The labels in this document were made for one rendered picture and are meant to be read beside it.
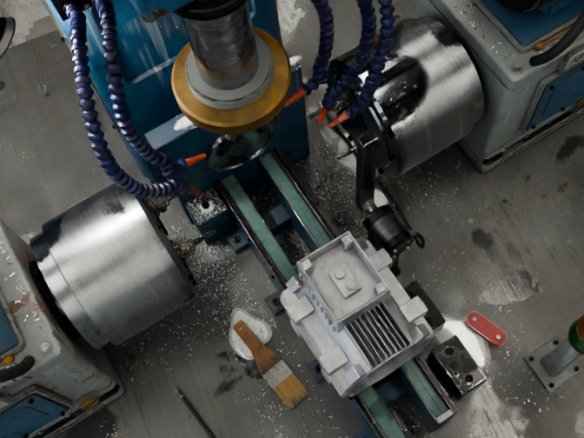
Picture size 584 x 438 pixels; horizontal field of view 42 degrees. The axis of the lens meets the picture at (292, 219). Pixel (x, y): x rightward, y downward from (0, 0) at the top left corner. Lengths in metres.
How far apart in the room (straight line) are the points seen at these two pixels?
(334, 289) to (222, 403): 0.41
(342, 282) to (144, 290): 0.32
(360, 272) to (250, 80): 0.36
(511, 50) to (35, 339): 0.92
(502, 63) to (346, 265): 0.45
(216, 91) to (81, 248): 0.35
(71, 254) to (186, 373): 0.40
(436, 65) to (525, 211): 0.44
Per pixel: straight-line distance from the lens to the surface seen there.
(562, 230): 1.65
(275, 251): 1.45
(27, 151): 1.82
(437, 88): 1.35
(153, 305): 1.29
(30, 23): 2.57
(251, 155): 1.49
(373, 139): 1.17
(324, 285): 1.22
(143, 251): 1.24
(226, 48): 1.02
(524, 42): 1.39
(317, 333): 1.25
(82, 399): 1.47
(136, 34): 1.29
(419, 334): 1.23
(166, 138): 1.33
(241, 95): 1.09
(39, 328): 1.25
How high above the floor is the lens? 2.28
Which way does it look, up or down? 67 degrees down
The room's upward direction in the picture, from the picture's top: 10 degrees counter-clockwise
